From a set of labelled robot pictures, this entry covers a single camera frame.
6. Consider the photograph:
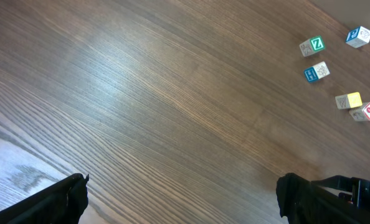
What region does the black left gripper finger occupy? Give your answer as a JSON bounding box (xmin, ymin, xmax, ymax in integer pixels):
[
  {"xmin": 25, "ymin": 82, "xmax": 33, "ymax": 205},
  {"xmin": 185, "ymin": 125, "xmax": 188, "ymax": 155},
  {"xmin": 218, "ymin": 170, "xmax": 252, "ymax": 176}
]
[{"xmin": 0, "ymin": 173, "xmax": 89, "ymax": 224}]

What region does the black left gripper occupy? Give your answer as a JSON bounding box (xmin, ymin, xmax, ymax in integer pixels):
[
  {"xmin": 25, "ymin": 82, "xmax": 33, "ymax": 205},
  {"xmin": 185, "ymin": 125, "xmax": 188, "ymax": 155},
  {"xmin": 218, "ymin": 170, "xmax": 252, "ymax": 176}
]
[{"xmin": 276, "ymin": 173, "xmax": 370, "ymax": 224}]

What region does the red 9 number block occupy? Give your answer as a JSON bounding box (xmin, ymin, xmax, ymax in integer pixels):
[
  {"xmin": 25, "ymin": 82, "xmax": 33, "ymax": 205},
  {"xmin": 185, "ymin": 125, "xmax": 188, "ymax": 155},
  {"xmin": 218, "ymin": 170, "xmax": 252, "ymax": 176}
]
[{"xmin": 349, "ymin": 102, "xmax": 370, "ymax": 121}]

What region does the yellow top wooden block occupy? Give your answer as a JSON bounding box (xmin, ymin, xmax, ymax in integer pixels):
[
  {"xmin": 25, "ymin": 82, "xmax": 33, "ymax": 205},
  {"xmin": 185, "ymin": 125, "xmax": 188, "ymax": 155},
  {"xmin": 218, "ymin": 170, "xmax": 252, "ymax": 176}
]
[{"xmin": 335, "ymin": 92, "xmax": 363, "ymax": 110}]

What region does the blue sided wooden block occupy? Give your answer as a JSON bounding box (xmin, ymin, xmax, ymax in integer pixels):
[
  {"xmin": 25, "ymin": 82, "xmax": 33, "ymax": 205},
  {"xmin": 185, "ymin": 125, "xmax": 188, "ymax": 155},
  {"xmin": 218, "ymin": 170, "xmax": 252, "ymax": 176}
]
[{"xmin": 304, "ymin": 62, "xmax": 330, "ymax": 83}]

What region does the green Z letter block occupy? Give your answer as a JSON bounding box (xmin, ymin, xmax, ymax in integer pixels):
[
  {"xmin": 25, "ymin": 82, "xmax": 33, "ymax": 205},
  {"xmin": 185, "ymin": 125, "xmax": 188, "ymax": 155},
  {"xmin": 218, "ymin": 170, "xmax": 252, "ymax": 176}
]
[{"xmin": 299, "ymin": 35, "xmax": 326, "ymax": 57}]

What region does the plain wooden block far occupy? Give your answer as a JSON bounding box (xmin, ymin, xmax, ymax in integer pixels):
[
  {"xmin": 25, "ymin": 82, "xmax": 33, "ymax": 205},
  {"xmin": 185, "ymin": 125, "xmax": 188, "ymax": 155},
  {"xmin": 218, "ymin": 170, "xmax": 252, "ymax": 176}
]
[{"xmin": 346, "ymin": 26, "xmax": 370, "ymax": 48}]

